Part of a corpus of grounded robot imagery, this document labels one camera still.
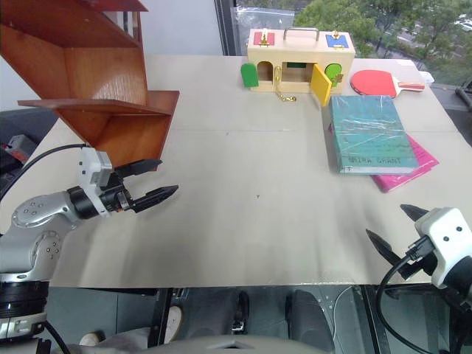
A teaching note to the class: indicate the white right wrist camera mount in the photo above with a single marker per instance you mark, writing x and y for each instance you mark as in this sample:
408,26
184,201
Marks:
446,228

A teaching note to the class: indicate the white shoe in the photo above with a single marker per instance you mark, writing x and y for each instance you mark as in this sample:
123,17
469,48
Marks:
92,338
176,322

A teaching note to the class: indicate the teal plastic-wrapped book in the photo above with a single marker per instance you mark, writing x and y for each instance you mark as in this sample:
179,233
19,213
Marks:
368,129

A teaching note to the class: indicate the dark window frame post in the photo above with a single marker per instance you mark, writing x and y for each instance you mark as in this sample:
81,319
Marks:
225,26

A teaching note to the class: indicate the yellow box door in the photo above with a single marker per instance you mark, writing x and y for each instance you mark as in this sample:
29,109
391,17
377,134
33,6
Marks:
321,85

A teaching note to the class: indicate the small white object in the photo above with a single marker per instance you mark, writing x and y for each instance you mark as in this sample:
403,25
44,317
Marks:
427,77

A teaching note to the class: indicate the pink book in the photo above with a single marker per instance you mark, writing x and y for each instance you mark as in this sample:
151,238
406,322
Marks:
413,170

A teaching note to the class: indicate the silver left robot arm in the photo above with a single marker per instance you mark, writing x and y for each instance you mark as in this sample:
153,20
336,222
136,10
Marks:
37,214

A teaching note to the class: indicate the red table tennis paddle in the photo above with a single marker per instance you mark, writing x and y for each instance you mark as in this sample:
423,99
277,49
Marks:
370,82

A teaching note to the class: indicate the grey and red box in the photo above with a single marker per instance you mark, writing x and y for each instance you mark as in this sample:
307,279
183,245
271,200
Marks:
18,145

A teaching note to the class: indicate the wooden lock box toy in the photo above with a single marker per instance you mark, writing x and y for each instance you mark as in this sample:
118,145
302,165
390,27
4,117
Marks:
295,49

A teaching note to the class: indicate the brown wooden shelf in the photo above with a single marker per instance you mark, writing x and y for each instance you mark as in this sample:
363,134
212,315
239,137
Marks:
92,73

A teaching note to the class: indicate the black table leg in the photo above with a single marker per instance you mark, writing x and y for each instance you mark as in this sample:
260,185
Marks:
158,317

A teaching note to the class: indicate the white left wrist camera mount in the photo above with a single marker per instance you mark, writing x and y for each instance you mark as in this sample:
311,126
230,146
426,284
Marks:
90,166

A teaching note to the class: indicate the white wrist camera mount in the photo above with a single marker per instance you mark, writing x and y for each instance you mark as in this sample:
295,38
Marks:
446,228
90,166

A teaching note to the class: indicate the green arched box door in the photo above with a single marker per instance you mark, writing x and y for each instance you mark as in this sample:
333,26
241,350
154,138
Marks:
249,75

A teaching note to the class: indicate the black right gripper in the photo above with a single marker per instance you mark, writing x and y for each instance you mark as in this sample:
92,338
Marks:
424,266

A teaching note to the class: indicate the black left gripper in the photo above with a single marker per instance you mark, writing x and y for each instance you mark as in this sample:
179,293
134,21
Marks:
114,195

